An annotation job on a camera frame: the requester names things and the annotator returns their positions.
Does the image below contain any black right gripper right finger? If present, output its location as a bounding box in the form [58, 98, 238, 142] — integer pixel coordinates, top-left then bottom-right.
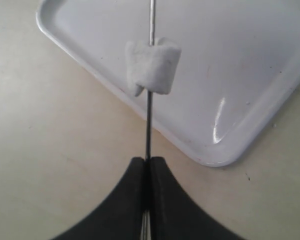
[149, 157, 242, 240]

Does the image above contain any thin metal skewer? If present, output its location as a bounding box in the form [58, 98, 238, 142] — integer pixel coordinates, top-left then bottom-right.
[140, 0, 156, 240]

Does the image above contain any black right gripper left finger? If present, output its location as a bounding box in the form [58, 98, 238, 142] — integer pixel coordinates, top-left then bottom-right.
[54, 157, 145, 240]

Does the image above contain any white plastic tray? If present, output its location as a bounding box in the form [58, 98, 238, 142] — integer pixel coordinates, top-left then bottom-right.
[36, 0, 300, 167]

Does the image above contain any white marshmallow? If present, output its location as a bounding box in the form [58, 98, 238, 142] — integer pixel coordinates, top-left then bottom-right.
[125, 37, 182, 97]

